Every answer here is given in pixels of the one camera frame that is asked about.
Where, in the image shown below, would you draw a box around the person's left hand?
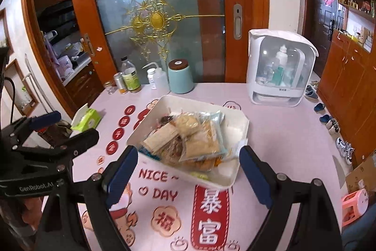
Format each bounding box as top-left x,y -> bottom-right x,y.
18,197 -> 44,228

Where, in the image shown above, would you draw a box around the silver metal can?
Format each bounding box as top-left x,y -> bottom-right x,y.
114,72 -> 128,94

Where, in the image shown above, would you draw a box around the pink plastic stool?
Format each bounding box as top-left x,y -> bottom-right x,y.
341,189 -> 369,226

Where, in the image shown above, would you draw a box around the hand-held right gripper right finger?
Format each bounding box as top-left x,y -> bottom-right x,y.
239,145 -> 343,251

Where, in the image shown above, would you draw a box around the brown paper snack packet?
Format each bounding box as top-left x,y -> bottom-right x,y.
143,123 -> 180,153

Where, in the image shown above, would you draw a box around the row of shoes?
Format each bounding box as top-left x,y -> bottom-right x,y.
304,80 -> 356,166

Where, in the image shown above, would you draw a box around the glass bottle green label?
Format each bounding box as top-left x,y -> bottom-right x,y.
121,56 -> 142,93

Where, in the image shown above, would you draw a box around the cardboard box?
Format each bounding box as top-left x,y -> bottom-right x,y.
345,151 -> 376,196

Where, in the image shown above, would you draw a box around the white pill bottle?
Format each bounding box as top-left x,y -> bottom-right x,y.
147,68 -> 157,90

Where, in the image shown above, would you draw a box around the clear packet pale yellow pieces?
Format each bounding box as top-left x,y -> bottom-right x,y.
173,113 -> 200,137

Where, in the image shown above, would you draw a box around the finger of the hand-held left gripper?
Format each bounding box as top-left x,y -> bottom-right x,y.
12,129 -> 100,165
0,111 -> 62,149

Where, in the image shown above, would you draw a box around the clear packet brown snack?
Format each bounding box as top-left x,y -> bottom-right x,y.
161,139 -> 184,164

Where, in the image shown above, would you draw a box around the stack of small boxes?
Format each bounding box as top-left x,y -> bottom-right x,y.
354,26 -> 376,52

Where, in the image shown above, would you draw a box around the wooden wall cabinet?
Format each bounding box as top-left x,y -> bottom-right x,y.
316,0 -> 376,169

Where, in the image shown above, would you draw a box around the green tissue box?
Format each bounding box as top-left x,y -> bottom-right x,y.
70,103 -> 102,132

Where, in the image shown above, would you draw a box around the shelf ornaments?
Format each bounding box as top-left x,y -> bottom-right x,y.
338,0 -> 376,16

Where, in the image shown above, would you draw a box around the white plastic storage bin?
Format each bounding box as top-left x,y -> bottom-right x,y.
126,95 -> 250,187

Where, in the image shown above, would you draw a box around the dark entry door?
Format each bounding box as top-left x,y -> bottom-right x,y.
304,0 -> 338,69

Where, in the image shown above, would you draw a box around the brass door handle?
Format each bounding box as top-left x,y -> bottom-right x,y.
81,33 -> 96,57

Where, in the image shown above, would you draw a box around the person's blue pants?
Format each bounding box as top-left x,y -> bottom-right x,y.
341,222 -> 376,251

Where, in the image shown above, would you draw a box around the wooden wall frame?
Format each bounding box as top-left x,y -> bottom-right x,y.
6,59 -> 39,117

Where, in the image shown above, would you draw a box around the kitchen counter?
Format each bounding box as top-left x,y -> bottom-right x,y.
63,57 -> 95,87

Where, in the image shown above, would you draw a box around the white cabinet clear door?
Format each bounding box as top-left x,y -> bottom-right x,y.
246,29 -> 319,107

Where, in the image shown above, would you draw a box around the clear plastic squeeze bottle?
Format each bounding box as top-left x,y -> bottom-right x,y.
142,62 -> 171,96

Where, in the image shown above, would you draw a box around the teal bottle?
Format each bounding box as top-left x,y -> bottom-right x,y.
273,66 -> 284,86

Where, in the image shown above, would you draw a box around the silver door handle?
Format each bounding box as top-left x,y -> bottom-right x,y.
233,4 -> 243,40

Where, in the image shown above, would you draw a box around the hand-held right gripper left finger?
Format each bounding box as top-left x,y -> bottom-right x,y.
37,145 -> 138,251

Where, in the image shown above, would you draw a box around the teal canister brown lid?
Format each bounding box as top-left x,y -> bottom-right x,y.
168,59 -> 195,94

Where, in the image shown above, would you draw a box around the pink printed tablecloth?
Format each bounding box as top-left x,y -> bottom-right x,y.
38,82 -> 353,251

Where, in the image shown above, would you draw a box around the orange snack cube packet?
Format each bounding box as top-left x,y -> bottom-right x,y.
188,157 -> 224,173

